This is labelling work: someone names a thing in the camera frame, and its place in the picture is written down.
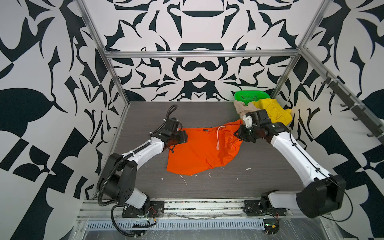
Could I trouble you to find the beige shorts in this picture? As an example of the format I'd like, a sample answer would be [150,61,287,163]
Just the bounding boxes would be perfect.
[234,100,260,120]

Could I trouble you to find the orange shorts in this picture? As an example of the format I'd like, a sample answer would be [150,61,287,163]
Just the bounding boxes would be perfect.
[167,120,243,176]

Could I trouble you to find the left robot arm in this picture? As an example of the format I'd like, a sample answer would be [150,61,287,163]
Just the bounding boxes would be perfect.
[97,118,188,212]

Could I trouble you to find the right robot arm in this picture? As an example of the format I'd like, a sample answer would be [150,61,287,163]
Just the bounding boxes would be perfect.
[234,110,347,219]

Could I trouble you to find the yellow shorts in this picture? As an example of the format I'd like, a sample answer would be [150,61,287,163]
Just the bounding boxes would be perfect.
[251,99,293,126]

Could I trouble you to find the green plastic basket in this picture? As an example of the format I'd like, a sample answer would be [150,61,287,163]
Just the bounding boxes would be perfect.
[234,91,271,106]

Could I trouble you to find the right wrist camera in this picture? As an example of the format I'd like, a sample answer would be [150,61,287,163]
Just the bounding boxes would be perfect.
[243,115,253,129]

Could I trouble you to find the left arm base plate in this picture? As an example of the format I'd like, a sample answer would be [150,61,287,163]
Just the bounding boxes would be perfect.
[122,201,165,218]

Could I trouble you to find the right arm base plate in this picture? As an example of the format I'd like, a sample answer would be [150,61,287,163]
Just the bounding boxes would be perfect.
[243,200,287,217]

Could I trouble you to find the aluminium frame crossbar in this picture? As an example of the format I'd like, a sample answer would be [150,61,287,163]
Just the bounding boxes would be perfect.
[105,50,298,59]

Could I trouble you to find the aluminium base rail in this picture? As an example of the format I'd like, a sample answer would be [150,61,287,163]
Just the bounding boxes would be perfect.
[77,197,331,219]

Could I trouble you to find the black wall hook rack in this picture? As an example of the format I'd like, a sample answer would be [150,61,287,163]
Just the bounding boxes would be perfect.
[320,72,384,145]

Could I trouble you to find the white cable duct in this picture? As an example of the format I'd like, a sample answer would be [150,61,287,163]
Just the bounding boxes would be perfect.
[83,218,266,231]

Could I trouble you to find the right aluminium frame post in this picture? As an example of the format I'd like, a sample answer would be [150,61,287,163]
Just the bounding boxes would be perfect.
[271,0,333,99]

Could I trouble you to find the aluminium frame post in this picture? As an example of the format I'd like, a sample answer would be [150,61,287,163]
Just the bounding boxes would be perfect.
[271,0,333,99]
[71,1,130,110]

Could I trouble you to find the left aluminium frame post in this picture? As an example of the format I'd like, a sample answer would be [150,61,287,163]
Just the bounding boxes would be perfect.
[71,1,130,110]

